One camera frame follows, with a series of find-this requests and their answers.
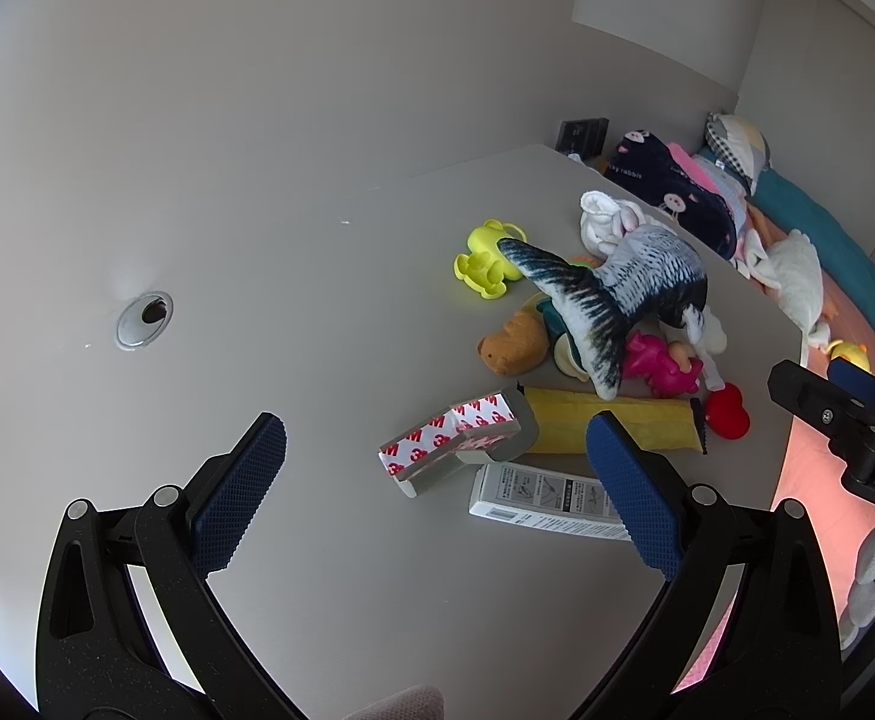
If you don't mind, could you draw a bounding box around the patterned grey yellow pillow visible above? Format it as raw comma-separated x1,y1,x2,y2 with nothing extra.
704,112,771,193

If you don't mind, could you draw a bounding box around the yellow frog sand mould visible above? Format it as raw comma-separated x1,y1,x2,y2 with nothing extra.
452,220,528,301

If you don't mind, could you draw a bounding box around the black wall switch panel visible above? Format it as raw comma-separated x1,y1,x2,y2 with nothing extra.
554,117,609,161

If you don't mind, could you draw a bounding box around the teal long pillow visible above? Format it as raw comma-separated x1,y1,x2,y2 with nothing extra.
751,167,875,330

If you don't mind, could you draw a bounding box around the white goose plush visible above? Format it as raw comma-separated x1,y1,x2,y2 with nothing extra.
736,229,831,348

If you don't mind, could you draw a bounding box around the grey plush fish toy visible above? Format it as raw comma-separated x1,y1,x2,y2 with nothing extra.
499,224,725,400

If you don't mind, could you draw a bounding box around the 3M tape strip packet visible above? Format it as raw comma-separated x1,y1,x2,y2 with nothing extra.
377,385,540,499

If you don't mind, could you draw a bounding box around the red heart plush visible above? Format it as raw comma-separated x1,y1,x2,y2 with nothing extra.
704,382,751,440

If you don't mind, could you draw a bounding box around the silver desk cable grommet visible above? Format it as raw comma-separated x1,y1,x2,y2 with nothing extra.
113,291,174,351

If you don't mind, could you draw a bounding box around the brown bear toy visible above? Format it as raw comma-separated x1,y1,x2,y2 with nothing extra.
476,309,549,377

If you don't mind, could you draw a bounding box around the pink monkey toy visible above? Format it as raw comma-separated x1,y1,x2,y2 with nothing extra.
623,330,704,398

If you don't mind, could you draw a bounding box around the yellow chick plush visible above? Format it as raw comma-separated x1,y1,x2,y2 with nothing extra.
826,340,871,372

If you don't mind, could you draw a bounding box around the pink fleece blanket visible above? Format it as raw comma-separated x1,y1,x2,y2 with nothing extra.
666,142,717,193

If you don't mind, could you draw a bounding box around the pink bed sheet mattress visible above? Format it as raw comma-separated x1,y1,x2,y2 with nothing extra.
668,202,875,694

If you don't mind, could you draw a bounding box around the white towel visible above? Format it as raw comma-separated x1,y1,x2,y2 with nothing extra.
579,190,661,259

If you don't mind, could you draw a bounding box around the yellow snack wrapper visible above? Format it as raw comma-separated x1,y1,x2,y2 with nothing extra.
520,383,711,457

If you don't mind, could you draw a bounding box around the navy rabbit print blanket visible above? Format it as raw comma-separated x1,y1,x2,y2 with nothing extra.
605,130,738,260

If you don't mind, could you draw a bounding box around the white printed carton box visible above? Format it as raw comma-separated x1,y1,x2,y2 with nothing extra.
468,463,631,541

